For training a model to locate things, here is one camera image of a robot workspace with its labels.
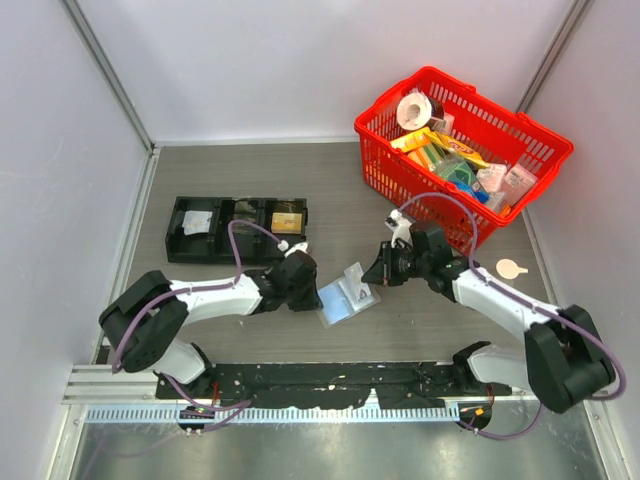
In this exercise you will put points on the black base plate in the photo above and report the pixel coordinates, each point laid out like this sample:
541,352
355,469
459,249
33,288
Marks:
338,386

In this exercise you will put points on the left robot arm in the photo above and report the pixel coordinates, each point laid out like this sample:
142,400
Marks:
143,323

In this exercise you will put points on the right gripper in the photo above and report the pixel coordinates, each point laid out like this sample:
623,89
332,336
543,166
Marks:
383,271

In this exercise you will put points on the pink white packet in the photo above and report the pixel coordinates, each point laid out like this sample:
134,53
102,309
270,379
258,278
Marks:
516,184

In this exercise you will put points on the silver card in tray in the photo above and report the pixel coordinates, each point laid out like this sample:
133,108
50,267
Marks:
196,222

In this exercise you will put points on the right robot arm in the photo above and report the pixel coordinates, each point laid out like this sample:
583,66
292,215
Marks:
559,362

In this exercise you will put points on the beige round tag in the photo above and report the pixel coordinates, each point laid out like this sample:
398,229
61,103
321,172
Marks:
509,269

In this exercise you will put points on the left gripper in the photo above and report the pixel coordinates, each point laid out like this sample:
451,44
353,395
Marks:
312,301

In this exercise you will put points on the yellow snack box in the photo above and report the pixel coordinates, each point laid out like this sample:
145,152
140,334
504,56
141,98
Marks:
428,148

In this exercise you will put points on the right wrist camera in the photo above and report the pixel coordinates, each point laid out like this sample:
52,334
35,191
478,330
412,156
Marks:
400,228

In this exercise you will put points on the green packet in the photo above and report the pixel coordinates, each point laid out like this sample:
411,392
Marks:
453,168

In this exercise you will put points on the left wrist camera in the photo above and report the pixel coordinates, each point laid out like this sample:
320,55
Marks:
288,249

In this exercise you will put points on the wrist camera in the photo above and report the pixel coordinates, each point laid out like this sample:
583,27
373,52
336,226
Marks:
288,249
400,228

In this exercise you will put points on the white tape roll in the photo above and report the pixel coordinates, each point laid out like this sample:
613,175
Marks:
414,111

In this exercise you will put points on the gold card in tray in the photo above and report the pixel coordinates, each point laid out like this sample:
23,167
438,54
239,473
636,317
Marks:
287,223

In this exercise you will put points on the grey card holder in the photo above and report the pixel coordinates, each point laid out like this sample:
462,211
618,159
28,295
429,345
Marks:
341,301

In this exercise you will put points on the red shopping basket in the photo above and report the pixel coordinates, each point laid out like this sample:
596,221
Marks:
503,138

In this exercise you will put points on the black three-slot tray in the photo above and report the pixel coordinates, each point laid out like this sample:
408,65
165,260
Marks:
240,225

